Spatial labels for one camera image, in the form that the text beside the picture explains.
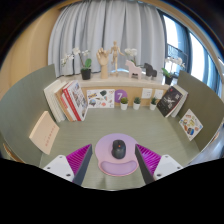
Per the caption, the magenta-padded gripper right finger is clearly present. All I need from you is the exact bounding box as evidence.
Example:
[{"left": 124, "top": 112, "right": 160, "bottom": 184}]
[{"left": 134, "top": 143, "right": 184, "bottom": 185}]

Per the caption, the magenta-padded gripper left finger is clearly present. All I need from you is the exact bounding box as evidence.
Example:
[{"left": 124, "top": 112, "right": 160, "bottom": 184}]
[{"left": 43, "top": 143, "right": 94, "bottom": 186}]

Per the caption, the black computer mouse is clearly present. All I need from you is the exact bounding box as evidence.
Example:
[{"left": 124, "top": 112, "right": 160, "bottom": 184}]
[{"left": 111, "top": 139, "right": 127, "bottom": 160}]

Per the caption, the purple mouse pad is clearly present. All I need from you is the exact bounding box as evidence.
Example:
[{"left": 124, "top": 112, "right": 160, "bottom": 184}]
[{"left": 94, "top": 133, "right": 140, "bottom": 177}]

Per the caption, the beige booklet with red text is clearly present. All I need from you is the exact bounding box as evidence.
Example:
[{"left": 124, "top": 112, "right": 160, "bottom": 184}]
[{"left": 28, "top": 110, "right": 60, "bottom": 156}]

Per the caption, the colourful sticker card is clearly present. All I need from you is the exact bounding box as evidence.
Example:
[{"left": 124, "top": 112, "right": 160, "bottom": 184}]
[{"left": 178, "top": 108, "right": 204, "bottom": 141}]

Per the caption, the white book with red label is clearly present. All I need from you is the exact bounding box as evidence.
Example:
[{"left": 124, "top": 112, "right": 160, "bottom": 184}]
[{"left": 60, "top": 91, "right": 78, "bottom": 122}]

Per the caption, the small succulent in white pot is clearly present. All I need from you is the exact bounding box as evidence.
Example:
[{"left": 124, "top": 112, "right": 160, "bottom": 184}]
[
  {"left": 119, "top": 96, "right": 129, "bottom": 111},
  {"left": 132, "top": 96, "right": 142, "bottom": 111},
  {"left": 149, "top": 97, "right": 158, "bottom": 111}
]

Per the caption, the white paperback book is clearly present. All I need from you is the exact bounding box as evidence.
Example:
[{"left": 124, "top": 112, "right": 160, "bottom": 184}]
[{"left": 49, "top": 83, "right": 71, "bottom": 122}]

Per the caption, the black cover book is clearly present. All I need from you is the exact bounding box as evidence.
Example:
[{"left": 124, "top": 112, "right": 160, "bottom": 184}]
[{"left": 156, "top": 85, "right": 184, "bottom": 118}]

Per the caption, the thick white book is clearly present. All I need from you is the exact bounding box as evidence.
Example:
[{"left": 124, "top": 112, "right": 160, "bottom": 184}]
[{"left": 43, "top": 79, "right": 68, "bottom": 124}]

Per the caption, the white book with picture cover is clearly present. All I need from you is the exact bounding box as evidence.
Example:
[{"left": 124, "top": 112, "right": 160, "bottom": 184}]
[{"left": 68, "top": 79, "right": 90, "bottom": 122}]

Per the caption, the white sticker sheet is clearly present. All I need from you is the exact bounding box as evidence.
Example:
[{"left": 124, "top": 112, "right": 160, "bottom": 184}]
[{"left": 86, "top": 88, "right": 116, "bottom": 109}]

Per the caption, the round purple sticker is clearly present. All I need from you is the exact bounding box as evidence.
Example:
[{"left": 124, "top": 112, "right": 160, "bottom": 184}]
[{"left": 114, "top": 89, "right": 128, "bottom": 104}]

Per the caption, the black horse figure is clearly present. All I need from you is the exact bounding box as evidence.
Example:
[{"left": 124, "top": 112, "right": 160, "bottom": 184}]
[{"left": 143, "top": 62, "right": 158, "bottom": 81}]

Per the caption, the pink horse figure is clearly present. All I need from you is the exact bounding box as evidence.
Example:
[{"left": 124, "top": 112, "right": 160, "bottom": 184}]
[{"left": 125, "top": 59, "right": 143, "bottom": 80}]

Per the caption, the wooden mannequin figure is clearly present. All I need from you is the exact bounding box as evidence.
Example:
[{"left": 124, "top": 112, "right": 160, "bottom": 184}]
[{"left": 109, "top": 40, "right": 124, "bottom": 76}]

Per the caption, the grey pleated curtain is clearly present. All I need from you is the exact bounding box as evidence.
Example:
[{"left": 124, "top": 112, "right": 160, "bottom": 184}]
[{"left": 47, "top": 0, "right": 167, "bottom": 78}]

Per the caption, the white wall socket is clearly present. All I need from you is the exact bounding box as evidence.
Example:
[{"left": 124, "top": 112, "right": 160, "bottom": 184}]
[
  {"left": 153, "top": 88, "right": 165, "bottom": 100},
  {"left": 141, "top": 87, "right": 153, "bottom": 100}
]

